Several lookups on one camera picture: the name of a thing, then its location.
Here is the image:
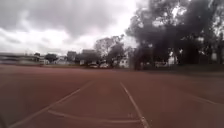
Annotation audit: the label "white car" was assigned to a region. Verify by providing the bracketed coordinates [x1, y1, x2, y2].
[87, 62, 100, 69]
[99, 62, 111, 69]

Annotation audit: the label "dark-roofed building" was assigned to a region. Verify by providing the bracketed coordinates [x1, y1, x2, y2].
[66, 49, 102, 66]

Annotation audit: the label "group of large dark trees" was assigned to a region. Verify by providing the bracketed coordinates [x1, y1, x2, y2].
[125, 0, 224, 71]

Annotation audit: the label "grass strip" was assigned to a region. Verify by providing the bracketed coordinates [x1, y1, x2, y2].
[141, 64, 224, 77]

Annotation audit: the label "red running track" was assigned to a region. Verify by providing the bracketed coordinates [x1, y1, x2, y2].
[0, 64, 224, 128]

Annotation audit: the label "white painted track lines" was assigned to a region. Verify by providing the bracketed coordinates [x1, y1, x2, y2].
[7, 79, 224, 128]

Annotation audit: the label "white house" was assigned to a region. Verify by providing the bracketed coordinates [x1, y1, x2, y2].
[118, 56, 131, 70]

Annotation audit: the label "tall bare-topped tree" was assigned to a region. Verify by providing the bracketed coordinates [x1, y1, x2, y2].
[93, 34, 126, 68]

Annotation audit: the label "long low building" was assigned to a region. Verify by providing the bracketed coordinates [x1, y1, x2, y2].
[0, 52, 42, 65]

